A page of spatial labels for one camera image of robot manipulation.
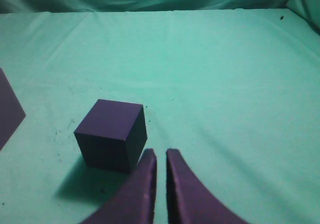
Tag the dark purple groove box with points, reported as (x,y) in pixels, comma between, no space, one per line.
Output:
(11,112)

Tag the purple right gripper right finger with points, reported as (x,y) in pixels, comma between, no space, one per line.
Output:
(188,200)

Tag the green table cloth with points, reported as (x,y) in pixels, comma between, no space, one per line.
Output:
(236,91)

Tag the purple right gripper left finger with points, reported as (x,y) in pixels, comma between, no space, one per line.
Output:
(134,202)

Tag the dark purple cube block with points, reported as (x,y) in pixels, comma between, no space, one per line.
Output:
(112,135)

